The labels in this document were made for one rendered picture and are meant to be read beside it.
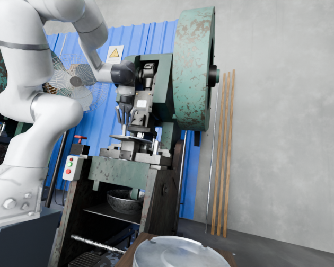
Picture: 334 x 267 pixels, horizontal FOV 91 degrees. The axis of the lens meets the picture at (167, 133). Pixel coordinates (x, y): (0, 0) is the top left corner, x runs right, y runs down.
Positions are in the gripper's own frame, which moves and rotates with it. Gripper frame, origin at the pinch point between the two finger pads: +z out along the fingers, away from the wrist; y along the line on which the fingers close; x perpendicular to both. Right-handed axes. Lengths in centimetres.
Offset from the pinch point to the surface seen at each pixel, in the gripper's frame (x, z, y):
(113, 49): 222, -92, -96
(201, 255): -50, 26, 43
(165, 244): -47, 28, 31
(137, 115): 20.2, -7.0, 2.4
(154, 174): -17.1, 17.2, 21.8
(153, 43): 212, -105, -23
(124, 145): 5.4, 11.8, -1.1
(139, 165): -7.7, 17.5, 12.1
